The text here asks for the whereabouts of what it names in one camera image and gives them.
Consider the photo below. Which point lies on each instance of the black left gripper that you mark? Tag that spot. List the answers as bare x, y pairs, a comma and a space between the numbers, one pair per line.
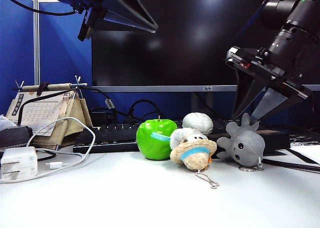
96, 10

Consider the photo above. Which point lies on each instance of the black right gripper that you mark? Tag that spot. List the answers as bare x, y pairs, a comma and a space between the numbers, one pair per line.
257, 62

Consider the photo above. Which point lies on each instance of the silver monitor stand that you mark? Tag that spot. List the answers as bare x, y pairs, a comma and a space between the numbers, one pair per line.
202, 102

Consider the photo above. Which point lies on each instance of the black printed mouse pad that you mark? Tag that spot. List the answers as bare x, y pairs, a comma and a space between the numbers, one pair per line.
303, 140

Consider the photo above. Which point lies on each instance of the white brain squeeze toy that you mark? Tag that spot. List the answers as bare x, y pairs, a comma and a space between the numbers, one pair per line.
197, 122

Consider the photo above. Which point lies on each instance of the black computer monitor silver bezel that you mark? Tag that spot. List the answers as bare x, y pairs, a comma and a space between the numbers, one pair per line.
187, 50

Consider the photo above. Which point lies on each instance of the white plush dog straw hat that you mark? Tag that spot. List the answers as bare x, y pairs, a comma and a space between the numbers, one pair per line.
195, 152

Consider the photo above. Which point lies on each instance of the small black power brick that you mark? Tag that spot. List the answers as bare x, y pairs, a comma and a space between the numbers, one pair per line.
100, 117

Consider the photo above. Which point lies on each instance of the beige canvas desk stand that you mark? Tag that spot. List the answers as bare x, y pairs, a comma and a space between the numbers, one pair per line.
75, 117

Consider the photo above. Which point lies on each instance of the green plastic apple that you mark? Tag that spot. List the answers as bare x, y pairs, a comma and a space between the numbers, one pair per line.
150, 142

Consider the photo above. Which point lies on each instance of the black mechanical keyboard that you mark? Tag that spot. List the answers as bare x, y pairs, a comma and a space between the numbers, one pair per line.
112, 135

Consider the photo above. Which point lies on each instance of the paper desk calendar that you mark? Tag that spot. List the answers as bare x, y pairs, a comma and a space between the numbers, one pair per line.
40, 110

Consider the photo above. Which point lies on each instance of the white tissue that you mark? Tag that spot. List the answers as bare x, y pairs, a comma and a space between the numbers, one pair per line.
5, 124

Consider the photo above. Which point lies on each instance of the black flat box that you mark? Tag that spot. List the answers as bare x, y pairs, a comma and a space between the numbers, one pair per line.
15, 136

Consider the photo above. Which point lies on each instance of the white power adapter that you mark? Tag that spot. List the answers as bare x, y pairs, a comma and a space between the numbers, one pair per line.
21, 160

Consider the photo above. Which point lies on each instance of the aluminium partition frame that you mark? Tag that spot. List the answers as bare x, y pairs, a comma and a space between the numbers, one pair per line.
36, 37

